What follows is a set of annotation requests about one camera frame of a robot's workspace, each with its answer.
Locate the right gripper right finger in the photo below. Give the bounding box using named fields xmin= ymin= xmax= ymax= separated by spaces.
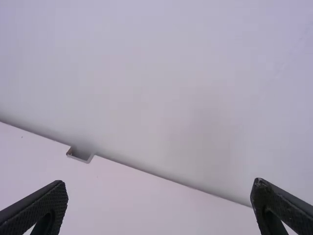
xmin=250 ymin=177 xmax=313 ymax=235

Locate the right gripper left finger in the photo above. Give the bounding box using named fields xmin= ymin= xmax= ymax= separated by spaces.
xmin=0 ymin=180 xmax=69 ymax=235

